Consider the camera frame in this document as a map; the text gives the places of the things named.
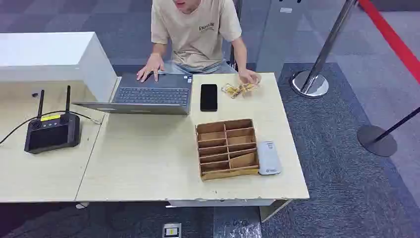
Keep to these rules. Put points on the black smartphone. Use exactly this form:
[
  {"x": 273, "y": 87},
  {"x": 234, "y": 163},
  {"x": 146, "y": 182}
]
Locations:
[{"x": 209, "y": 98}]

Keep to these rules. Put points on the person's left hand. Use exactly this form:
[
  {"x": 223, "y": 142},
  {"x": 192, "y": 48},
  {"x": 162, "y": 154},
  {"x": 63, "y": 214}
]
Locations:
[{"x": 248, "y": 76}]

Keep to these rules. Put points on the person's hand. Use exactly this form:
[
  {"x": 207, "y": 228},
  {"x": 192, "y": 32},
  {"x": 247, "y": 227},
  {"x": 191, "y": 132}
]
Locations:
[
  {"x": 248, "y": 76},
  {"x": 152, "y": 65}
]

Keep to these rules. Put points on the grey open laptop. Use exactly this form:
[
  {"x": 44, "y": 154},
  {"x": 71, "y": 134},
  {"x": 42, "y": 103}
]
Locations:
[{"x": 151, "y": 95}]

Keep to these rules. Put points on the person's right hand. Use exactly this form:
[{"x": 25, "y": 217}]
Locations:
[{"x": 152, "y": 65}]

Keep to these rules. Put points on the person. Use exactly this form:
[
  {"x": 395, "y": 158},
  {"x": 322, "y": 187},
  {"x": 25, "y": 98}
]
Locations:
[{"x": 197, "y": 39}]

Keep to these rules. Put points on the desk leg panel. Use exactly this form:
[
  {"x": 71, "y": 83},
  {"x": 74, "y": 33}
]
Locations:
[{"x": 270, "y": 210}]

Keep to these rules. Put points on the floor socket box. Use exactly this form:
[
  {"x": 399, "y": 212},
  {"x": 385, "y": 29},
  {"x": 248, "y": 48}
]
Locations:
[{"x": 172, "y": 231}]

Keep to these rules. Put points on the black remote controller with antennas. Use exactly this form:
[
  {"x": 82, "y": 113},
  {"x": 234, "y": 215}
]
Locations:
[{"x": 52, "y": 136}]

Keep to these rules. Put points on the white cabinet box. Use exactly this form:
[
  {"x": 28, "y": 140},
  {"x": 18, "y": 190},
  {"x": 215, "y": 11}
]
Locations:
[{"x": 46, "y": 56}]

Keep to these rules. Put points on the red barrier belt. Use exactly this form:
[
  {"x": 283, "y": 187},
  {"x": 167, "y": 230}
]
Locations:
[{"x": 393, "y": 41}]

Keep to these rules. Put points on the chrome stanchion post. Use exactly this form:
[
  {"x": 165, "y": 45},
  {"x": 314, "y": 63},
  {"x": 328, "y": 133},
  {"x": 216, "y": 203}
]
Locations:
[{"x": 310, "y": 83}]

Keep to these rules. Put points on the black stanchion post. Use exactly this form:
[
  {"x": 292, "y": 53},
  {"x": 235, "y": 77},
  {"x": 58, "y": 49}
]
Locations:
[{"x": 375, "y": 141}]

